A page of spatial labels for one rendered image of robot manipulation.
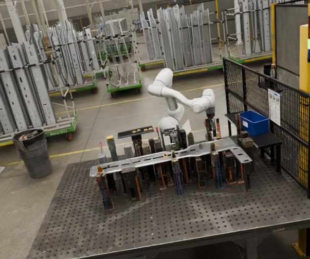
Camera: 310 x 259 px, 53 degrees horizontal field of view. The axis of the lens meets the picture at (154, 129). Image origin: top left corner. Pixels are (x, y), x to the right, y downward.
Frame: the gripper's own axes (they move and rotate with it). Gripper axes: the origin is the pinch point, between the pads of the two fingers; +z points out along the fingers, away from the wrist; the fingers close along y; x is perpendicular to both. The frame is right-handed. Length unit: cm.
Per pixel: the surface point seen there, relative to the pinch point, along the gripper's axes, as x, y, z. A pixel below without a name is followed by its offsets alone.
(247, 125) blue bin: 36.2, -7.3, 3.0
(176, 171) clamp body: -41, 22, 19
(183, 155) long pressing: -31.0, 6.9, 12.9
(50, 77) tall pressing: -304, -748, 42
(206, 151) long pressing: -9.5, 9.4, 13.0
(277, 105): 55, 17, -21
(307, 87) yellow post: 59, 53, -44
